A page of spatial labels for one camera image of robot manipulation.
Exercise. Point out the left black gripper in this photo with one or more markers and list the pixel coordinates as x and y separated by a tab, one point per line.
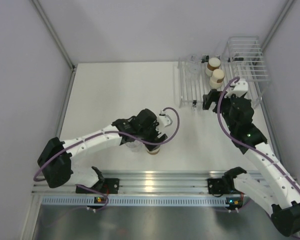
156	133

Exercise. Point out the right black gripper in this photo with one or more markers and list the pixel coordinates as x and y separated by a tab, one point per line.
212	96

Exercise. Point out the steel cup brown band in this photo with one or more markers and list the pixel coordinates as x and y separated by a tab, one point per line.
212	64
217	78
154	151

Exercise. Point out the clear plastic cup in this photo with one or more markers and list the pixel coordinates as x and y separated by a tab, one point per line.
134	146
192	58
192	71

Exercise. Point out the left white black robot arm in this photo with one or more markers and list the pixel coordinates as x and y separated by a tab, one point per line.
60	160

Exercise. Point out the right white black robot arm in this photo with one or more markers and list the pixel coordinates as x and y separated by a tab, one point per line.
281	198

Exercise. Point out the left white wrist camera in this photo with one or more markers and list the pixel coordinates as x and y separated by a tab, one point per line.
164	119

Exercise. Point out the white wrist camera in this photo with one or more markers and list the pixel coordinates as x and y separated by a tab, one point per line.
164	119
238	89

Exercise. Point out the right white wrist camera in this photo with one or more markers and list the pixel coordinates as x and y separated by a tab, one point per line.
238	89

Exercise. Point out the aluminium mounting rail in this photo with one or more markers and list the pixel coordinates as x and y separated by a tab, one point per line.
151	183

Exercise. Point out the white wire dish rack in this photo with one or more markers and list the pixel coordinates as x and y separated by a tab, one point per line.
243	57

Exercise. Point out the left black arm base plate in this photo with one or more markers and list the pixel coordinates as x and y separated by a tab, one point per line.
107	186

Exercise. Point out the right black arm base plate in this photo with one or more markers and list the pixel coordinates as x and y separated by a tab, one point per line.
216	187

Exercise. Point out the grey slotted cable duct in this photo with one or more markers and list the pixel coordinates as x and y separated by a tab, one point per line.
136	201

